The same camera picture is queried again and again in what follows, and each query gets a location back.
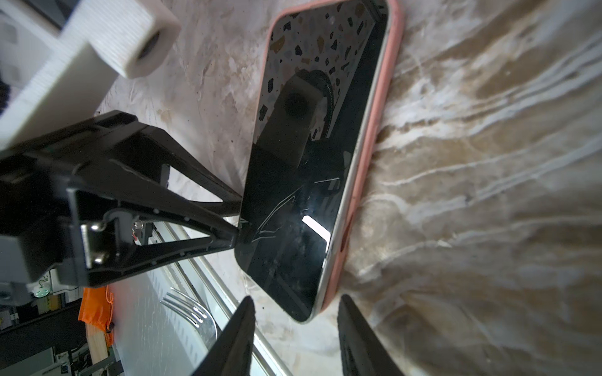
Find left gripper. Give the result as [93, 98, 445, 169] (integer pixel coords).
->
[1, 154, 237, 306]

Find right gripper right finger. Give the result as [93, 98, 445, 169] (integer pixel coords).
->
[337, 295, 404, 376]

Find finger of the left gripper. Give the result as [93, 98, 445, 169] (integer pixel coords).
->
[1, 111, 241, 218]

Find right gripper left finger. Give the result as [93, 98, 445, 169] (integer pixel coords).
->
[192, 296, 256, 376]

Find black smartphone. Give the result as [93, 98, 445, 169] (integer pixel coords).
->
[234, 0, 391, 324]

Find pink phone case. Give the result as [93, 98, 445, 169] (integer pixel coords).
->
[253, 0, 406, 313]

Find metal fork green handle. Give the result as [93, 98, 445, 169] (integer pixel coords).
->
[160, 288, 219, 349]

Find orange cloth outside enclosure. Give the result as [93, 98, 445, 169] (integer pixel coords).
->
[78, 286, 114, 346]

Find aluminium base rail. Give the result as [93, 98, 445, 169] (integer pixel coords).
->
[112, 220, 293, 376]

